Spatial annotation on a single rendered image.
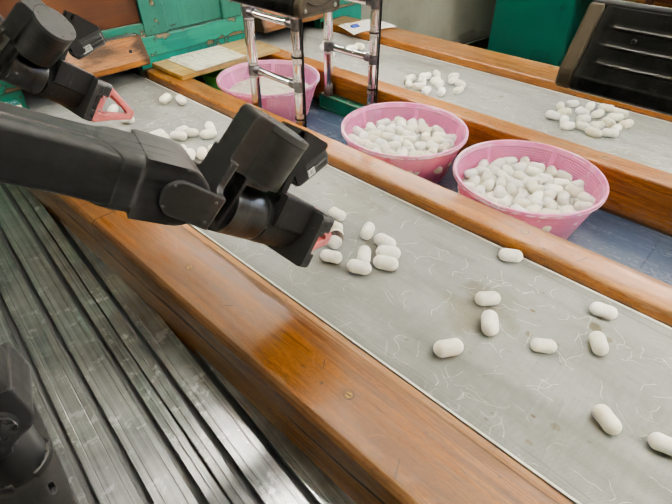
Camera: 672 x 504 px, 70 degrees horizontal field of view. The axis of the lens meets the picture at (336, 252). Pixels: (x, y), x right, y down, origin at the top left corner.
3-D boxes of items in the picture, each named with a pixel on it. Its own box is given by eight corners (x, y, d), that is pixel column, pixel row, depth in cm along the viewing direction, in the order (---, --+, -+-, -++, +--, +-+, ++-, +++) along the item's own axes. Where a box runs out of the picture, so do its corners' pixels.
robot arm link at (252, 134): (286, 123, 53) (191, 63, 45) (323, 156, 47) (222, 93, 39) (230, 208, 55) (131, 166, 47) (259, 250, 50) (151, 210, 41)
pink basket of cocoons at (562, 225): (552, 283, 78) (570, 236, 72) (418, 217, 93) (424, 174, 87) (613, 214, 93) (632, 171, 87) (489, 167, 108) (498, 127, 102)
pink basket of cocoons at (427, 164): (446, 210, 94) (454, 167, 88) (321, 183, 102) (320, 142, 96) (471, 151, 113) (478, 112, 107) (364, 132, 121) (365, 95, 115)
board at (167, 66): (183, 80, 124) (182, 76, 123) (152, 67, 132) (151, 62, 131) (280, 51, 143) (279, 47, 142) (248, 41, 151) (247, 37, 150)
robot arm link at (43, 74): (59, 48, 73) (9, 24, 68) (64, 76, 71) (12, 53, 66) (36, 77, 76) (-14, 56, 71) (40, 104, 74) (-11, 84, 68)
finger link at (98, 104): (127, 91, 88) (76, 67, 80) (146, 101, 84) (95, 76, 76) (113, 125, 89) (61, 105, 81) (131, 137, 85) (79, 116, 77)
